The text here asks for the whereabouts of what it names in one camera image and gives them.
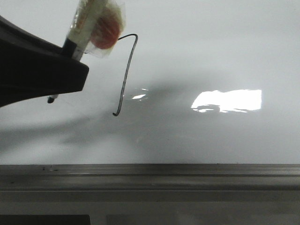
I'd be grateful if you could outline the black white whiteboard marker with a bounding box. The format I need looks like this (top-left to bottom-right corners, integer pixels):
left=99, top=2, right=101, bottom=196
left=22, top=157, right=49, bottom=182
left=47, top=0, right=109, bottom=104

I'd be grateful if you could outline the white whiteboard surface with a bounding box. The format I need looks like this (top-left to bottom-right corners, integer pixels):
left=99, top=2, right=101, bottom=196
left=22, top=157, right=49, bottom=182
left=0, top=0, right=300, bottom=165

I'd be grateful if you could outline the red round magnet taped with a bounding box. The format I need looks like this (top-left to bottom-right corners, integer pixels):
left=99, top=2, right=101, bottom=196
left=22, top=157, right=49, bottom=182
left=90, top=7, right=122, bottom=50

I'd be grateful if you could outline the black drawn number seven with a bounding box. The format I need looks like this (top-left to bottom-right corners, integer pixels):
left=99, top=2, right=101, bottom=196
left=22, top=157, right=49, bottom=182
left=112, top=33, right=139, bottom=117

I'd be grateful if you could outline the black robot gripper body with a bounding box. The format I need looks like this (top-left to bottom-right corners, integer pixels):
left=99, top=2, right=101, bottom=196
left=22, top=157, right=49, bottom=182
left=0, top=17, right=89, bottom=106

